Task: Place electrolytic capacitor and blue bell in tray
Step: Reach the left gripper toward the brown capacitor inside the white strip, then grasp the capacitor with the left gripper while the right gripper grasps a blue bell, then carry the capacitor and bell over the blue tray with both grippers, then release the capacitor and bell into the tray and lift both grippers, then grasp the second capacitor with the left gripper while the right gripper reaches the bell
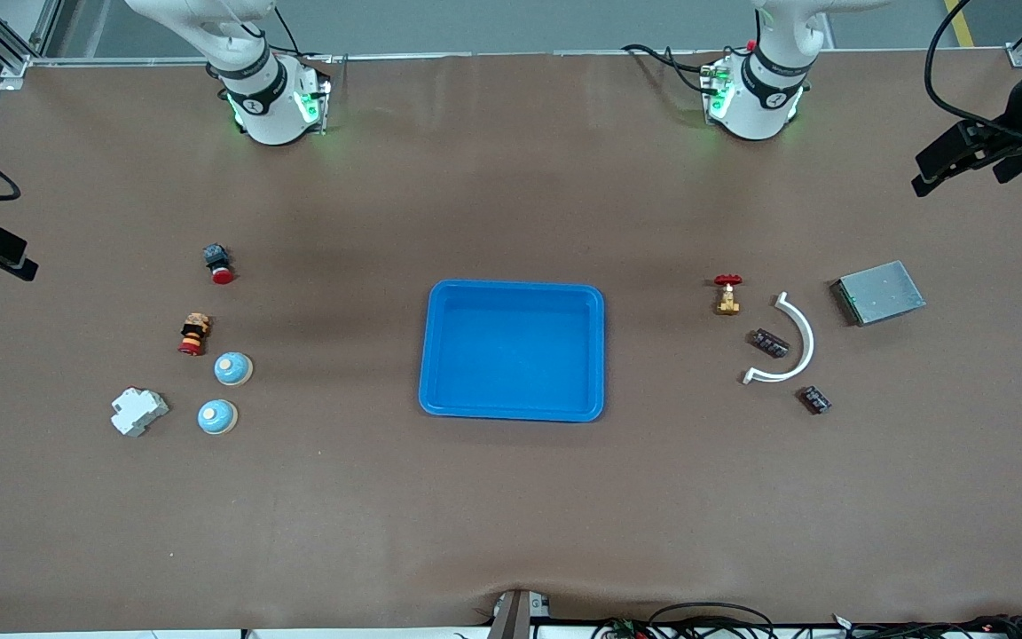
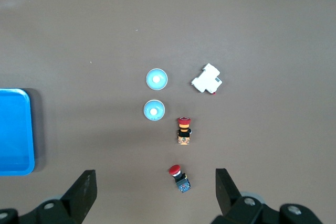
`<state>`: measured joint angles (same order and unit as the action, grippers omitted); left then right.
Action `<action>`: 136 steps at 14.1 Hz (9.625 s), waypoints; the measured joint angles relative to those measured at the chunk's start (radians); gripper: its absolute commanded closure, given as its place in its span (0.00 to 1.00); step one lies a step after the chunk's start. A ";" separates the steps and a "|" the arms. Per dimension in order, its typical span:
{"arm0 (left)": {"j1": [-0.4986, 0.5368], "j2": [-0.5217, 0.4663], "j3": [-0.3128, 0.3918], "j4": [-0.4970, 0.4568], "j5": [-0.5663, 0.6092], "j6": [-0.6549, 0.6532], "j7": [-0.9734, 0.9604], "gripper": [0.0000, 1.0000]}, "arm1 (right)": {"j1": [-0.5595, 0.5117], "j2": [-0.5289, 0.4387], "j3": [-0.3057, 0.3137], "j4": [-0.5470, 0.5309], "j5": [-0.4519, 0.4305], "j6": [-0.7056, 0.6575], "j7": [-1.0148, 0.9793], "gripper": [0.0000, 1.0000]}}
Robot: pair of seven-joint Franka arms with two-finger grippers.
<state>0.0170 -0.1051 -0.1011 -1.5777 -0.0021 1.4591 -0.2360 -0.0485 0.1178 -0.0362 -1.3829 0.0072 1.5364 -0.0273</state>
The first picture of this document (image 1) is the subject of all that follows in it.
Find blue plastic tray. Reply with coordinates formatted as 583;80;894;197
418;280;607;423

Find red black emergency stop button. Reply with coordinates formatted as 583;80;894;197
202;244;236;286

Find white circuit breaker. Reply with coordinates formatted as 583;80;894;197
111;388;170;438

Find grey metal box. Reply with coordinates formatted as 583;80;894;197
830;260;927;327

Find black base power cable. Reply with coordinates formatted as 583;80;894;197
622;43;716;94

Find red yellow black push-button switch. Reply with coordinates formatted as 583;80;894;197
177;312;212;357

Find black cable loop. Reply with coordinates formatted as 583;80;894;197
649;602;778;639

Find blue service bell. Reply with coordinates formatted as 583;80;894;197
214;351;255;387
197;399;239;436

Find white curved plastic bracket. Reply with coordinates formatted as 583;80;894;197
743;292;816;385

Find black cable bundle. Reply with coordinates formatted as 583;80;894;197
830;612;1022;639

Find grey metal mounting bracket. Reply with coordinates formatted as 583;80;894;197
486;589;554;639

